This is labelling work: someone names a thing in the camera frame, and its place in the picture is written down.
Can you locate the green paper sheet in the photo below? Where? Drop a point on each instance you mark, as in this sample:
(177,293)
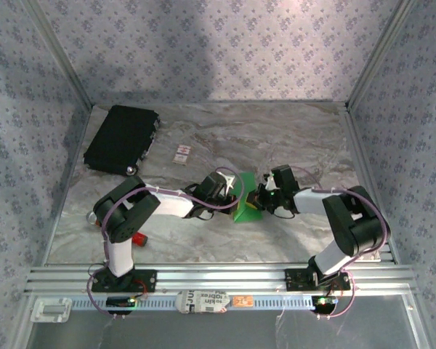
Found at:
(249,214)

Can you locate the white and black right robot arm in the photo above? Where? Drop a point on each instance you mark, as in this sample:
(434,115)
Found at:
(356,221)

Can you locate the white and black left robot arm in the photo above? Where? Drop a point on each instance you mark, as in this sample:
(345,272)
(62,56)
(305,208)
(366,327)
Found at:
(127,214)

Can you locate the small red white card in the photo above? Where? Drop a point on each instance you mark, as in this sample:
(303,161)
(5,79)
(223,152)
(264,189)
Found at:
(181,155)

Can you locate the silver metal ball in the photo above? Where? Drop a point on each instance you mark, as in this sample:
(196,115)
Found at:
(131,170)

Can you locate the red cylinder with silver end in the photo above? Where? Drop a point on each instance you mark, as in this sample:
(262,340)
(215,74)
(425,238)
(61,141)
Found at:
(140,240)

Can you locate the orange label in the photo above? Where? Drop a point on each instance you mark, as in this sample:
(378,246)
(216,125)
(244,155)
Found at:
(242,301)

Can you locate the white printed label roll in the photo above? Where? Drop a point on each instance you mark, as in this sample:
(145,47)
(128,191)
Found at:
(203,301)

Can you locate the black rectangular case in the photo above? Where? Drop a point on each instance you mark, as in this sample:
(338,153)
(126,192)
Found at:
(123,134)

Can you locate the right controller board with LED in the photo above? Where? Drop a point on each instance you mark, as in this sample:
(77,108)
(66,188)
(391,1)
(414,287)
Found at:
(323,301)

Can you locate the controller board with led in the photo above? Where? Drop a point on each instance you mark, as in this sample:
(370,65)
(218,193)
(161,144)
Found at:
(120,301)
(323,301)

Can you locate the left controller board with LED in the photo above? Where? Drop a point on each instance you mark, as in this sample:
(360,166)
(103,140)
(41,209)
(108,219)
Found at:
(120,301)

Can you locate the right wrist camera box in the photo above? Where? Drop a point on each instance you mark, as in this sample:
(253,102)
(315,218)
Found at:
(270,183)

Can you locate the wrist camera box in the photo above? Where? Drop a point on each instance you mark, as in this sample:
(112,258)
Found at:
(228,181)
(270,183)

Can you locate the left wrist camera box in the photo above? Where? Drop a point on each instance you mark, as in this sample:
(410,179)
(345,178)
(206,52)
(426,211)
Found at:
(228,181)

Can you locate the aluminium mounting rail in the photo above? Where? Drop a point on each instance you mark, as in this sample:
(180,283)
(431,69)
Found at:
(221,278)

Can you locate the aluminium side rail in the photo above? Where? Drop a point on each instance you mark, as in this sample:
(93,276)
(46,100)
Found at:
(358,145)
(65,189)

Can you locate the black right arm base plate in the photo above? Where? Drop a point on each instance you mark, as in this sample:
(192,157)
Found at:
(294,280)

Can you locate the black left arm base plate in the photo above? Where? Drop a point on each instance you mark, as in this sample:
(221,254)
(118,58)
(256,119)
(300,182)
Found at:
(145,281)

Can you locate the aluminium frame post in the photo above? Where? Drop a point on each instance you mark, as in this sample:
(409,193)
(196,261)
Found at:
(62,54)
(378,54)

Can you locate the white plastic bracket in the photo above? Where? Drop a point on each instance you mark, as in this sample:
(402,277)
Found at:
(51,310)

